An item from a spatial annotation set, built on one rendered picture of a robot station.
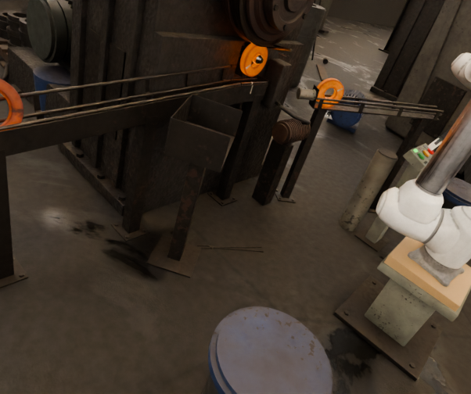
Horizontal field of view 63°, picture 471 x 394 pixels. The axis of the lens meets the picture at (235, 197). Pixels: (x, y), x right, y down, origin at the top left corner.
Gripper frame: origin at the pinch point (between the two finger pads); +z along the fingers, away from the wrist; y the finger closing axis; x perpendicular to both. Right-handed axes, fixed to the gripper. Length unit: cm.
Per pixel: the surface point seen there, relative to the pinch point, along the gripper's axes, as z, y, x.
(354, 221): 63, 2, 7
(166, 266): 80, 116, -21
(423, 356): 44, 53, 72
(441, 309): 18, 63, 54
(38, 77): 107, 108, -166
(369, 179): 37.6, 2.9, -6.4
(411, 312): 33, 57, 52
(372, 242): 64, -1, 23
